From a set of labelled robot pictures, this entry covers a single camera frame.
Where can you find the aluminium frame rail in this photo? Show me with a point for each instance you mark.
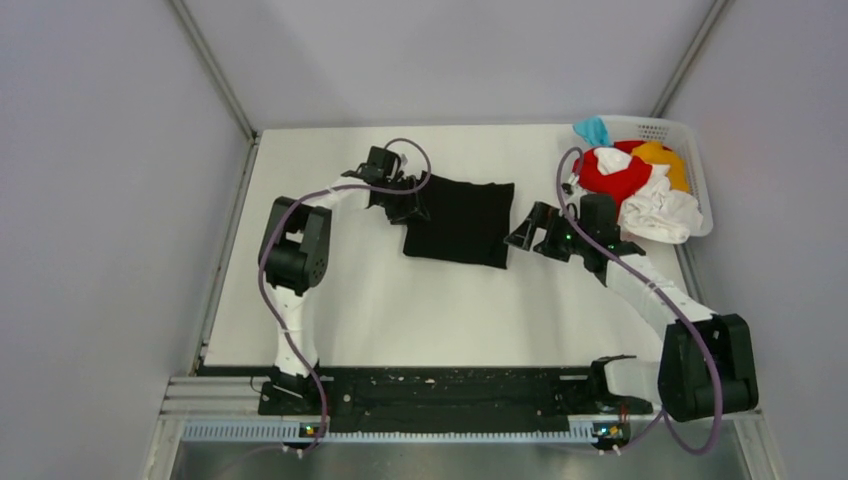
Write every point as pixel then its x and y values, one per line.
pixel 210 428

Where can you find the white t shirt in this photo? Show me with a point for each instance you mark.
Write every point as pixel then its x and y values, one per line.
pixel 657 212

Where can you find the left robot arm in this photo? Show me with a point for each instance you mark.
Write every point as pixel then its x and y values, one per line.
pixel 294 259

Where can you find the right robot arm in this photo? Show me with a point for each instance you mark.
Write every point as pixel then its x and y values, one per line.
pixel 706 363

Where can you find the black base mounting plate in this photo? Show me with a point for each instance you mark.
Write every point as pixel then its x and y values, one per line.
pixel 449 400

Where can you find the light blue t shirt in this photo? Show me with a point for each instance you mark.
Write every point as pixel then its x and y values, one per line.
pixel 593 132

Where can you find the black t shirt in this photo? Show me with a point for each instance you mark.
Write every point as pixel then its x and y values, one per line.
pixel 467 223

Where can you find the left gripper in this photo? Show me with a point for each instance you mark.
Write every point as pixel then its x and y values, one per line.
pixel 410 209

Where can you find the corner metal post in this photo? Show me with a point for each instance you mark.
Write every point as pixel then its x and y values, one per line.
pixel 211 68
pixel 714 15

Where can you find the left corner metal post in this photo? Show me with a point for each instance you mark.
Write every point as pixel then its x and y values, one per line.
pixel 211 68

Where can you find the white plastic laundry basket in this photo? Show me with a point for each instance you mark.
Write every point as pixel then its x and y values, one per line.
pixel 678 138

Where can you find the right corner metal post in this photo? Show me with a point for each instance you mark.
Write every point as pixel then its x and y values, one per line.
pixel 714 15

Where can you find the red t shirt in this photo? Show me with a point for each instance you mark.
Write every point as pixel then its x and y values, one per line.
pixel 614 170

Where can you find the yellow t shirt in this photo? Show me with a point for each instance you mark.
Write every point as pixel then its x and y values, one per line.
pixel 655 153

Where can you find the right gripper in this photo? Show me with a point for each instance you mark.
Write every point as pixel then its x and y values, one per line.
pixel 539 217

